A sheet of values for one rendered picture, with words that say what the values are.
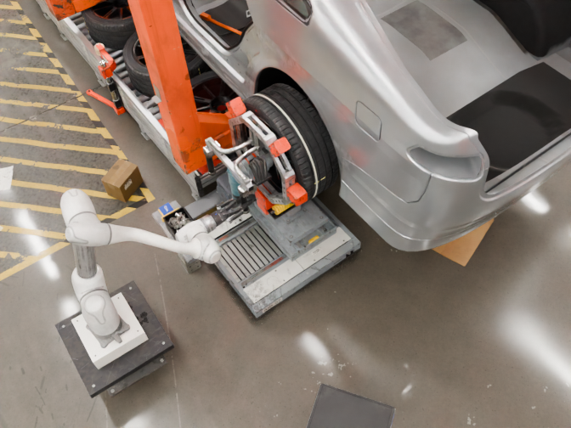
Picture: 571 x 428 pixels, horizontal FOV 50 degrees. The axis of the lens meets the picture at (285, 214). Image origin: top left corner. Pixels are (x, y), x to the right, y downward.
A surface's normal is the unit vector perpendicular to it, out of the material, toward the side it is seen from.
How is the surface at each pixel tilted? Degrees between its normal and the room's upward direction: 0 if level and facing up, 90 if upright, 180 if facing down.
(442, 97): 20
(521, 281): 0
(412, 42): 2
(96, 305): 5
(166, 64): 90
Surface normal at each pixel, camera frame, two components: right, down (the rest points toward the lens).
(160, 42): 0.59, 0.65
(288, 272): -0.04, -0.58
